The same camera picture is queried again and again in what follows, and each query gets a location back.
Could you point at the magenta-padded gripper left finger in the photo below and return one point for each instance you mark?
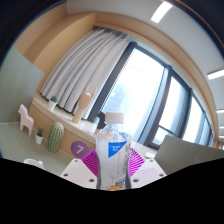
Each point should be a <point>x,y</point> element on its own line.
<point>78,172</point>

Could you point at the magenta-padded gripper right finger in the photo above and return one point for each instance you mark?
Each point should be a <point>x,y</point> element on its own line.
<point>148,172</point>

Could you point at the clear plastic water bottle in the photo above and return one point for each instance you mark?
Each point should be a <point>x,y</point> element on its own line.
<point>113,153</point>

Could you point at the round purple number sign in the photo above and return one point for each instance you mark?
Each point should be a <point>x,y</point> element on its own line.
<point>79,149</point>

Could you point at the tall green cactus ornament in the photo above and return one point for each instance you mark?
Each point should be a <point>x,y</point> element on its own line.
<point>55,138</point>

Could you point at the grey-green desk partition panel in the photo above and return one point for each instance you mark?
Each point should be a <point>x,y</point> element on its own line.
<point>16,96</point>
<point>190,155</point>

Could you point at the black heart-shaped ornament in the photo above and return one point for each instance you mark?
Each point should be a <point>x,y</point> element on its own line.
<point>101,120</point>

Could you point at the wooden hand model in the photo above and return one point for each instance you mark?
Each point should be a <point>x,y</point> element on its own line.
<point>83,101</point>

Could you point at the pink wooden horse figure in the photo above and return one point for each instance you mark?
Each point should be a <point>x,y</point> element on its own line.
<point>26,120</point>

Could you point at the dark-framed window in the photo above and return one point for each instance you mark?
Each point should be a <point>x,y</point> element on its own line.
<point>143,90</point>

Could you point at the grey-white curtain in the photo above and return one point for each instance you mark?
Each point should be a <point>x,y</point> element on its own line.
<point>83,70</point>

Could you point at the ceiling lights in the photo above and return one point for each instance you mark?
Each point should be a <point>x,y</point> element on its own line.
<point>161,11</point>

